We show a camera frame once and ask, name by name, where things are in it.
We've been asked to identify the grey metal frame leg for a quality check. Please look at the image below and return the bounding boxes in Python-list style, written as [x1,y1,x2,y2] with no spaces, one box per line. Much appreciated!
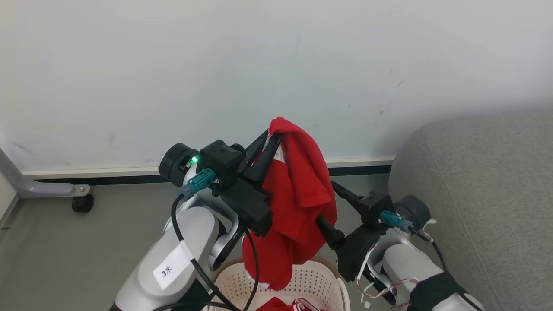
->
[0,147,91,199]

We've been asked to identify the thin white and red wires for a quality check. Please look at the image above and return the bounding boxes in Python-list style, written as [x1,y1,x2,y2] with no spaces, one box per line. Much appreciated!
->
[356,219,437,311]

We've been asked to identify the white and black baseboard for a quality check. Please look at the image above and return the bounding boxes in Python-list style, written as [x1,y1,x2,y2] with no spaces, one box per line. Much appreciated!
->
[22,156,396,185]

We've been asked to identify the cream perforated plastic laundry basket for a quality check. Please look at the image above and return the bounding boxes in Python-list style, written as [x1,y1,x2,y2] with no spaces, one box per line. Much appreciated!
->
[203,258,351,311]

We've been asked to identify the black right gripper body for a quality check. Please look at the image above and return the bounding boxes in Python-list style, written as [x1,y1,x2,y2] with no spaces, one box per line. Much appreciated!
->
[336,225,389,282]

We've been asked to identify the thin black cable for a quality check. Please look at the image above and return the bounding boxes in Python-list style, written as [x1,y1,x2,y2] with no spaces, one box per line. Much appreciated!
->
[241,228,261,311]

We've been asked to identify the grey fabric sofa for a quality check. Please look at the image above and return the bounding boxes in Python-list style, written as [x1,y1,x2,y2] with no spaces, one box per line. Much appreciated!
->
[388,113,553,311]

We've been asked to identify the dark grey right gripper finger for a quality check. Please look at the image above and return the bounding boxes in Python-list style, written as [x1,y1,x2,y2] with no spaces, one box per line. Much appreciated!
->
[315,214,346,251]
[331,181,368,211]

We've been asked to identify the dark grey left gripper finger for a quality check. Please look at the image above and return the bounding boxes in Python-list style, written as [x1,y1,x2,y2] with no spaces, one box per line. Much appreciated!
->
[238,129,270,173]
[244,135,282,187]

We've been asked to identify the black caster wheel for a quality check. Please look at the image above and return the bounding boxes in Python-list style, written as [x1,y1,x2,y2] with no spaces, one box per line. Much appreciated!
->
[71,194,95,213]

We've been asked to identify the red t-shirt white print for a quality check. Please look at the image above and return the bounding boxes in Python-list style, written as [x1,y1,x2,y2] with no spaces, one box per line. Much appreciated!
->
[242,117,338,291]

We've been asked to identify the black cable with teal plug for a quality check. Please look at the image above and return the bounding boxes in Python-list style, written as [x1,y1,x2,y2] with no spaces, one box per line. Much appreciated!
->
[380,210,484,311]
[171,168,242,311]

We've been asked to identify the red garment with white stripes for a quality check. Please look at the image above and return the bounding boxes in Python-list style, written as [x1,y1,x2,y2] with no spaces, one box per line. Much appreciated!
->
[256,296,327,311]

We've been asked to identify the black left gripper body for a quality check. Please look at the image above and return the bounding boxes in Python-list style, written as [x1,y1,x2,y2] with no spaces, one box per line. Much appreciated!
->
[219,176,273,237]

